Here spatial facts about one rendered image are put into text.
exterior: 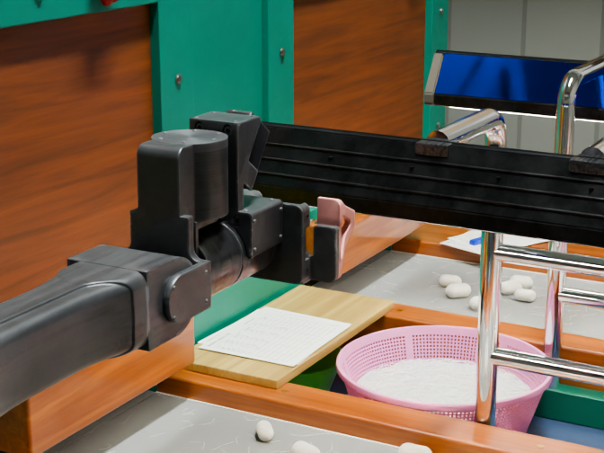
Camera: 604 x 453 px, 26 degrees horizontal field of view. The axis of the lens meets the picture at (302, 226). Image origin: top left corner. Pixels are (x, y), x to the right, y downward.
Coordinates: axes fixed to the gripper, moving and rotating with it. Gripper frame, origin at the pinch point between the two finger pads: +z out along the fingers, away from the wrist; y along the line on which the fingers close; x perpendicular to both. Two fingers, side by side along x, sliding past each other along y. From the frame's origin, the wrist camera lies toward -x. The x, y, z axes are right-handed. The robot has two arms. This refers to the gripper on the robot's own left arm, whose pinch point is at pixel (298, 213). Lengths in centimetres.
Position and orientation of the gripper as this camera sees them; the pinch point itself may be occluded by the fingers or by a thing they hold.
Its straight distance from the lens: 114.0
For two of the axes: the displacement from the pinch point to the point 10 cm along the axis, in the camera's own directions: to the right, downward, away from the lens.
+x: -0.1, 9.7, 2.6
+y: -8.9, -1.3, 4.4
